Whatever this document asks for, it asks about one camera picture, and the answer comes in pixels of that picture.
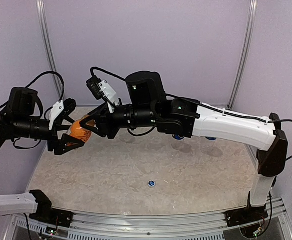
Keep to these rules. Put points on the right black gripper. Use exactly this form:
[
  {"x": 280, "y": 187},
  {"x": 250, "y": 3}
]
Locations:
[{"x": 105, "y": 128}]

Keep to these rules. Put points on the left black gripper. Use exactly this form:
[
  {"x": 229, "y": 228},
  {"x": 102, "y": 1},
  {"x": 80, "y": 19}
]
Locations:
[{"x": 58, "y": 126}]

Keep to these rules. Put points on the orange juice bottle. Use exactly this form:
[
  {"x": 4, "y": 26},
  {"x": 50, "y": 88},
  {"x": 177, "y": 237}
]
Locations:
[{"x": 76, "y": 131}]

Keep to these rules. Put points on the blue bottle cap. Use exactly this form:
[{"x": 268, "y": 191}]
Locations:
[{"x": 151, "y": 183}]

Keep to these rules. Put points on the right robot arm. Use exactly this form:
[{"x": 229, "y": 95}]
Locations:
[{"x": 185, "y": 118}]

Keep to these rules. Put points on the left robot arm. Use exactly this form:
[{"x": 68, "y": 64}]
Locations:
[{"x": 17, "y": 120}]

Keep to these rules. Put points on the Pepsi bottle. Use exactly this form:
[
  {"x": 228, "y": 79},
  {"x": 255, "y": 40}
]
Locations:
[{"x": 177, "y": 137}]

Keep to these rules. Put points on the blue label water bottle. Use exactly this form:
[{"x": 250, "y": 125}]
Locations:
[{"x": 210, "y": 138}]

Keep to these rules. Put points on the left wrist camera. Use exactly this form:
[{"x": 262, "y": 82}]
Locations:
[{"x": 64, "y": 107}]

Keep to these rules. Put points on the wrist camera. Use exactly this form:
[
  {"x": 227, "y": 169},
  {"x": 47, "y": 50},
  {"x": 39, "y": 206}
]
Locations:
[
  {"x": 64, "y": 107},
  {"x": 101, "y": 89}
]

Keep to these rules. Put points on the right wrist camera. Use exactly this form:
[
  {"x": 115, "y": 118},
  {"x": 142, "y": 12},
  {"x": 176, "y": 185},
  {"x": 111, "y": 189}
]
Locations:
[{"x": 101, "y": 89}]

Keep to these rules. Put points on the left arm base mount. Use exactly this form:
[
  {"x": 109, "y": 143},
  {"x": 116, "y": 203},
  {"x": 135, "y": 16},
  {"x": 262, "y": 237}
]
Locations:
[{"x": 51, "y": 211}]

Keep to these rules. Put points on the left aluminium post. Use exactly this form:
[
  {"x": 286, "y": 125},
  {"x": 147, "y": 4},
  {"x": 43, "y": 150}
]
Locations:
[{"x": 45, "y": 34}]

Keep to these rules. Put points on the aluminium post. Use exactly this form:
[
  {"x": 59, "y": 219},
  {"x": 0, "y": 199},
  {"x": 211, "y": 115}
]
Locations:
[
  {"x": 45, "y": 34},
  {"x": 244, "y": 53}
]

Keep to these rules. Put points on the aluminium front rail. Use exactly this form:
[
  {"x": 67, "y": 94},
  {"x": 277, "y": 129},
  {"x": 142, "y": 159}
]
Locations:
[{"x": 215, "y": 225}]

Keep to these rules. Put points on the right aluminium post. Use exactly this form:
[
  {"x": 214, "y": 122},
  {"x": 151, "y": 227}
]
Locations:
[{"x": 244, "y": 53}]

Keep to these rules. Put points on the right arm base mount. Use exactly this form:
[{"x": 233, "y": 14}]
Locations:
[{"x": 245, "y": 215}]

